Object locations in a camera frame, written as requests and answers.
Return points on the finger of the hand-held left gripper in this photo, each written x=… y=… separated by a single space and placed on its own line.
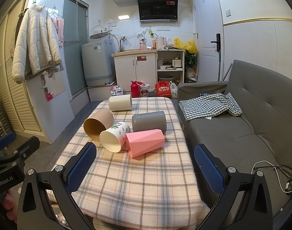
x=26 y=148
x=5 y=140

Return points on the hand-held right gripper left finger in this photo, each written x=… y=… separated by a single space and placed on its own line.
x=80 y=168

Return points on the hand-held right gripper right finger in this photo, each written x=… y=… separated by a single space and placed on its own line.
x=208 y=170

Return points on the white leaf-print cup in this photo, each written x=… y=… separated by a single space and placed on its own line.
x=114 y=136

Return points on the brown plastic cup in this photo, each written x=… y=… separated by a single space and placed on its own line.
x=98 y=124

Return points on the pink faceted cup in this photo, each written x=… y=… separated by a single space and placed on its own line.
x=146 y=143

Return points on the grey plastic cup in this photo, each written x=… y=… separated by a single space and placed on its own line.
x=149 y=122

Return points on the cream plastic cup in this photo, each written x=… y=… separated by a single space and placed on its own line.
x=120 y=103

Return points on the person's left hand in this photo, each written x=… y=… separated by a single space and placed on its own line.
x=9 y=203

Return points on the grey sofa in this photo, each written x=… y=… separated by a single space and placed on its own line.
x=232 y=136

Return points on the louvered wardrobe door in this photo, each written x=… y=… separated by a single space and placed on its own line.
x=9 y=95

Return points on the red small container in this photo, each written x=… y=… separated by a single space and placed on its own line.
x=49 y=96

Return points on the green checked cloth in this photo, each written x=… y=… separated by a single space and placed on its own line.
x=208 y=107

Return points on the plaid table blanket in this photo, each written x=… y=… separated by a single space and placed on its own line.
x=141 y=184

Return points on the white printed packet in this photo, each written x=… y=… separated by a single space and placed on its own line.
x=117 y=91

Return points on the white plastic bag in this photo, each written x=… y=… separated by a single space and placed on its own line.
x=174 y=91

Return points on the red shopping bag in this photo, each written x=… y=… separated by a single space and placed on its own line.
x=163 y=89

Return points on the red thermos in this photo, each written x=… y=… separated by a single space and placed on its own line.
x=134 y=89

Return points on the cartoon print bin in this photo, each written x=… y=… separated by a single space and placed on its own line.
x=144 y=91

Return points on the grey basin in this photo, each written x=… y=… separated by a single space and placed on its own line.
x=165 y=78

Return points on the white puffer jacket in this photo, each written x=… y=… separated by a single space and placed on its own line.
x=35 y=43

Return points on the white open shelf unit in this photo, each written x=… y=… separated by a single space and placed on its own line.
x=183 y=69

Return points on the grey washing machine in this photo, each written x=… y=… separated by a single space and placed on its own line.
x=98 y=62

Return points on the white sink cabinet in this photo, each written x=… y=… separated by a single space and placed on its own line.
x=135 y=69

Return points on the green plant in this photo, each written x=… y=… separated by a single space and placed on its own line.
x=191 y=58

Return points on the frosted glass sliding door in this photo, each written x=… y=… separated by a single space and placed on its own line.
x=74 y=40

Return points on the pink hanging garment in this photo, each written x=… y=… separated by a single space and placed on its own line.
x=60 y=31

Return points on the yellow plastic bag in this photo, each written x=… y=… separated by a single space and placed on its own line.
x=184 y=45

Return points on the metal faucet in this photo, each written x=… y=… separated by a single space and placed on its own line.
x=122 y=43

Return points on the white electric kettle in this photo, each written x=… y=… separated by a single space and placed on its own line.
x=161 y=43

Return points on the pink bottle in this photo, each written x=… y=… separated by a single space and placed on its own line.
x=142 y=45

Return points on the orange bottle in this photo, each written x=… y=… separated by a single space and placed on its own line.
x=154 y=43

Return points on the white clothes hanger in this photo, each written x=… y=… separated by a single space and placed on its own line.
x=99 y=28

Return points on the white door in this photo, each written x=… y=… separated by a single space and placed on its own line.
x=207 y=28

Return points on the white power strip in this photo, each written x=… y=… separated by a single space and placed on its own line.
x=150 y=32

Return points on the black range hood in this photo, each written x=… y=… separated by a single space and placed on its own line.
x=158 y=6

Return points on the white light switch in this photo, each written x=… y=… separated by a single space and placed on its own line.
x=228 y=12

